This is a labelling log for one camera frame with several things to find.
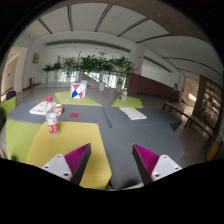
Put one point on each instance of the distant clear water bottle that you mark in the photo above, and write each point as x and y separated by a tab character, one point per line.
124	94

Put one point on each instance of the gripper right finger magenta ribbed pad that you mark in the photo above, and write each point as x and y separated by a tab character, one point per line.
151	166

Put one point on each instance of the row of potted green plants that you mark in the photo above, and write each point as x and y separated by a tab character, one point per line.
118	67

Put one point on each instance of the framed yellow wall picture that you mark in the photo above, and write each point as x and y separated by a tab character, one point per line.
36	57

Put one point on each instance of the red white patterned mug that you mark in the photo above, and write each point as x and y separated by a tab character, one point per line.
58	109

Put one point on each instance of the wooden bookshelf on right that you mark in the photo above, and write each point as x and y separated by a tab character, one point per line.
209	102

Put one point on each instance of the red fire extinguisher box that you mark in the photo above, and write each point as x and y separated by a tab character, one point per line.
31	82

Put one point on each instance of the white red blue geometric box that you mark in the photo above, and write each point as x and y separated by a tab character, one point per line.
77	90

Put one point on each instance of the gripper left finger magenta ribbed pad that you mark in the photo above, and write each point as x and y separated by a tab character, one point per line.
71	166

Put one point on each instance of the yellow white booklet on right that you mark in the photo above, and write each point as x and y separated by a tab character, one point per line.
132	113

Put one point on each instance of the person standing far right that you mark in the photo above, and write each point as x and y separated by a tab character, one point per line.
174	93

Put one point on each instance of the green chair on left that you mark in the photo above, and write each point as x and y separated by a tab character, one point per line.
9	103

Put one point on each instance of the open magazine on left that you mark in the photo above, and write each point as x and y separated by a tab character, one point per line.
42	108

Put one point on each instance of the clear water bottle red cap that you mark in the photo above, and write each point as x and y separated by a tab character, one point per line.
51	117

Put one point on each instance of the long wooden bench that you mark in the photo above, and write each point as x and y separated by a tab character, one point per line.
190	118

